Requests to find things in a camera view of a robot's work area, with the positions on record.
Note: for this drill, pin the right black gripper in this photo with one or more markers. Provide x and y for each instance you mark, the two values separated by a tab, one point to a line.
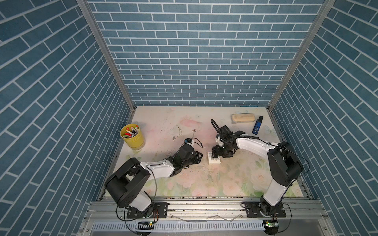
216	152

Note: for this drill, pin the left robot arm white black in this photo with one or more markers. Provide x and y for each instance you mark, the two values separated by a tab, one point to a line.
126	185

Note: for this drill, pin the blue black marker pen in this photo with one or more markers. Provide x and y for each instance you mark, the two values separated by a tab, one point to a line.
257	125

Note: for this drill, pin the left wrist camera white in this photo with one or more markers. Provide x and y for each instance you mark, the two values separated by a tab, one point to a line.
188	141

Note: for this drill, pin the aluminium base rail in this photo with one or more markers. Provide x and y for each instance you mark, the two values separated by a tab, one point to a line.
209	217

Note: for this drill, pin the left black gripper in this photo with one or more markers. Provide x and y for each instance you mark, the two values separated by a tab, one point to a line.
195	154

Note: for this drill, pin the yellow cup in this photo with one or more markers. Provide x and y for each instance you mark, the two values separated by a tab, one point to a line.
137	142

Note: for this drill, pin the markers in cup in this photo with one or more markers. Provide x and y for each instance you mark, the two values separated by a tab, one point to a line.
130	131

